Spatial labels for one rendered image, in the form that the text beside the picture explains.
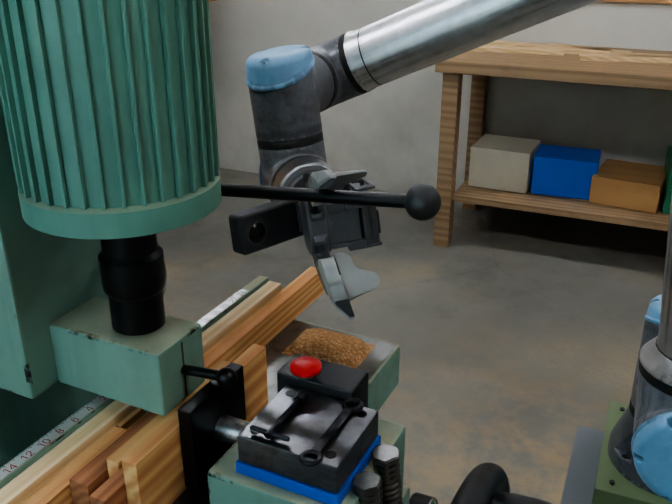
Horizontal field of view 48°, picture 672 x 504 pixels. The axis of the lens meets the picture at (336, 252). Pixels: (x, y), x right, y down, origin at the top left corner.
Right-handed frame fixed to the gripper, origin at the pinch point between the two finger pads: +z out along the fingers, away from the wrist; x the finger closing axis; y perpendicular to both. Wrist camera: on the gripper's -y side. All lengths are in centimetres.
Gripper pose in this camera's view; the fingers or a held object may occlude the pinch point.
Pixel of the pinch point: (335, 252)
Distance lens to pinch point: 75.8
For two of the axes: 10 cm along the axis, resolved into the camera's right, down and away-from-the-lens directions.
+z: 2.4, 3.0, -9.2
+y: 9.6, -2.0, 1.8
